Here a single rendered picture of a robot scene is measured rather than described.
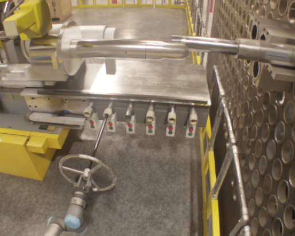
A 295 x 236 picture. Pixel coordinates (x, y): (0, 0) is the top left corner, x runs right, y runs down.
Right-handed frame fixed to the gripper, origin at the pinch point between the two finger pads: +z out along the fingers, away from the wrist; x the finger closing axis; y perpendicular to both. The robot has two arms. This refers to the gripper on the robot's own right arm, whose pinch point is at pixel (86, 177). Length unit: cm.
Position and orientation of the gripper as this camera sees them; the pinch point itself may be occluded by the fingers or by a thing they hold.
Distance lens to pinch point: 154.9
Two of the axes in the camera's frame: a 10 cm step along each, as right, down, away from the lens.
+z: 1.1, -6.5, 7.5
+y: -3.0, -7.4, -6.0
